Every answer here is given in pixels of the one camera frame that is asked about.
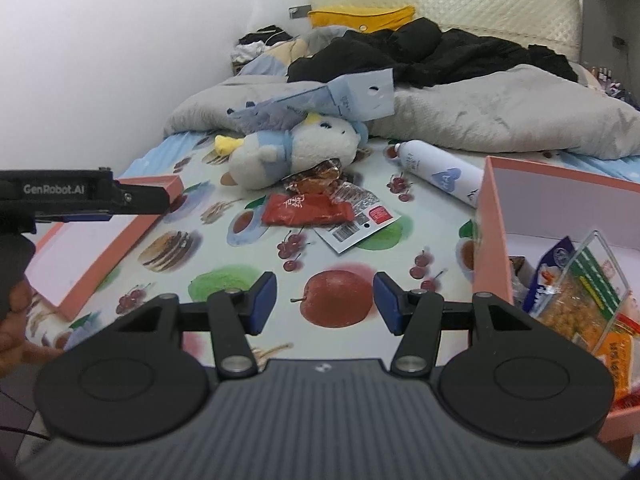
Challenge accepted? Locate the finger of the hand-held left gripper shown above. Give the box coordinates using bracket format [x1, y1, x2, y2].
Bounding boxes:
[112, 180, 172, 217]
[34, 211, 112, 224]

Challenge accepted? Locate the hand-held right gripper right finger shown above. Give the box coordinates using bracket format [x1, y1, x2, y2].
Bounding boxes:
[372, 271, 533, 377]

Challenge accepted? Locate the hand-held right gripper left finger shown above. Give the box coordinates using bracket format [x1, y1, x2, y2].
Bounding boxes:
[116, 271, 278, 378]

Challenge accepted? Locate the clear red-label snack packet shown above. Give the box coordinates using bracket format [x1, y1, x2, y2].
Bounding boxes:
[312, 182, 403, 254]

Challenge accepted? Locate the red snack packet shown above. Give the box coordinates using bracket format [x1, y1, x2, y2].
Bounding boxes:
[261, 194, 354, 227]

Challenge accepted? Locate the large pink cardboard box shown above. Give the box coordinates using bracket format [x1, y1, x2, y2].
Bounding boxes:
[472, 156, 640, 443]

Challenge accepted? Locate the orange brown snack packet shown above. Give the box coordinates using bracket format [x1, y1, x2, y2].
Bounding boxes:
[282, 157, 347, 197]

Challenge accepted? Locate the blue snack packet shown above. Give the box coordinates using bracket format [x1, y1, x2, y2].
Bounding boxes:
[522, 236, 582, 317]

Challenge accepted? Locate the orange yellow snack packet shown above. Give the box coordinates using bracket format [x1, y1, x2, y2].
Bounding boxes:
[597, 310, 640, 402]

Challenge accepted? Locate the person's left hand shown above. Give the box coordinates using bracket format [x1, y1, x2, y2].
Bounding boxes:
[0, 279, 64, 378]

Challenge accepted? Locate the pink box lid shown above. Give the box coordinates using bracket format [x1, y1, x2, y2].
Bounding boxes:
[24, 175, 184, 322]

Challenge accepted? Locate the fruit print mat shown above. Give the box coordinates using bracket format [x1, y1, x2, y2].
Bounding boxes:
[25, 132, 488, 361]

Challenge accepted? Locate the white spray bottle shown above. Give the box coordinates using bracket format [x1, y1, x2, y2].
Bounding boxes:
[392, 141, 485, 210]

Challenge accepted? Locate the white blue plush toy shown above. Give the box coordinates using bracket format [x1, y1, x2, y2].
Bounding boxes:
[215, 112, 370, 191]

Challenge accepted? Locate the pastel printed blanket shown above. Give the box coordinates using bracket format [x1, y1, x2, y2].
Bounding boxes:
[235, 27, 351, 79]

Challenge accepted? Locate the pile of clothes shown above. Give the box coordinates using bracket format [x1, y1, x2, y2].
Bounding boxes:
[231, 25, 294, 64]

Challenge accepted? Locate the grey duvet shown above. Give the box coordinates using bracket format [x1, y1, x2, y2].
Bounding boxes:
[164, 64, 640, 159]

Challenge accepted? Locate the black jacket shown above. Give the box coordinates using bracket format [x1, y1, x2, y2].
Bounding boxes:
[287, 17, 579, 89]

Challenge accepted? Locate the yellow pillow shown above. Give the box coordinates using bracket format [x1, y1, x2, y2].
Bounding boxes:
[307, 5, 416, 31]

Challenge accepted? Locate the group of small bottles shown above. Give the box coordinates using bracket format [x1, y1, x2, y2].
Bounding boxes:
[585, 62, 627, 99]

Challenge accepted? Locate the cream quilted headboard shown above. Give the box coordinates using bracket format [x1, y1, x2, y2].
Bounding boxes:
[308, 0, 584, 59]

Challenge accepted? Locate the black cable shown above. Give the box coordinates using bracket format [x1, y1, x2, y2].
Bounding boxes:
[0, 390, 52, 442]

